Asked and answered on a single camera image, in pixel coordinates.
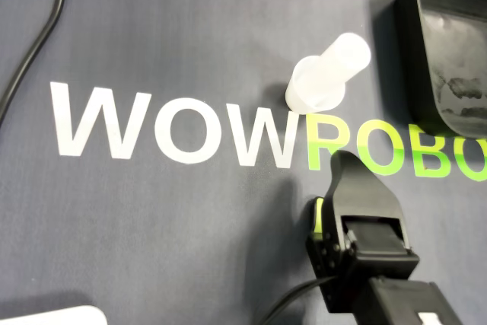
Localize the black plastic tray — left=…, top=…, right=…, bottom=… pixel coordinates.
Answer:
left=391, top=0, right=487, bottom=139

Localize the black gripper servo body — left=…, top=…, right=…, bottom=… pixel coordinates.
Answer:
left=307, top=216, right=420, bottom=313

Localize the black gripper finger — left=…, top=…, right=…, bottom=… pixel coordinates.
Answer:
left=323, top=151, right=405, bottom=234

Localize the dark grey WOWROBO mat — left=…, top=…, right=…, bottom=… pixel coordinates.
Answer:
left=0, top=0, right=487, bottom=325

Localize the white desk lamp base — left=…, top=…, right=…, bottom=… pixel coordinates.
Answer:
left=0, top=304, right=108, bottom=325

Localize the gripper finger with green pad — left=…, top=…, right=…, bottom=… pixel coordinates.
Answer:
left=306, top=196, right=332, bottom=250

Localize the white small bowl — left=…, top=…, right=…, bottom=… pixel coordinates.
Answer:
left=285, top=55, right=346, bottom=114

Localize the black gripper servo cable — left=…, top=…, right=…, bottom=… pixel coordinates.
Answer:
left=260, top=275, right=338, bottom=325

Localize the white translucent plastic tube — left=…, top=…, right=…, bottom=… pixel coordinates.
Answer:
left=304, top=32, right=372, bottom=94

